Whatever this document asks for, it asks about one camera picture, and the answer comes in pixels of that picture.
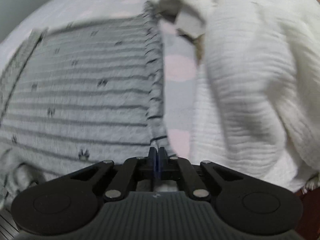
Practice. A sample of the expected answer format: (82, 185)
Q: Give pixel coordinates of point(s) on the grey striped shirt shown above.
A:
(74, 96)

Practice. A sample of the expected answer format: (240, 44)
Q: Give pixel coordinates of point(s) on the white ribbed garment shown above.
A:
(256, 106)

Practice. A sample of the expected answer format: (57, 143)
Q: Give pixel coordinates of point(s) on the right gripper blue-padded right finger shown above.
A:
(183, 173)

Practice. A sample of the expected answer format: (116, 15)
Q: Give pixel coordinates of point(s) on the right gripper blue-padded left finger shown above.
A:
(136, 174)

